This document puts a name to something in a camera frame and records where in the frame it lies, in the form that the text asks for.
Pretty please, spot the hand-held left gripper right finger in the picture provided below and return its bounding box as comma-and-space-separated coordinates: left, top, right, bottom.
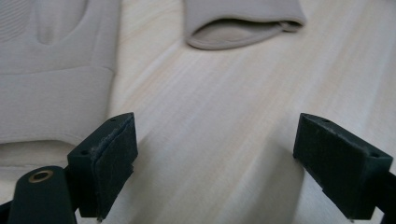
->
292, 112, 394, 221

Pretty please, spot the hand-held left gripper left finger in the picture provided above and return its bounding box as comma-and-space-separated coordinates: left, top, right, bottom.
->
66, 112, 139, 222

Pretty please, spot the beige knitted garment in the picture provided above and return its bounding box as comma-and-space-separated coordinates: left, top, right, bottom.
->
0, 0, 123, 147

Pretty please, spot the beige garment with cuff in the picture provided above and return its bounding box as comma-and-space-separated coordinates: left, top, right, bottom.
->
182, 0, 306, 50

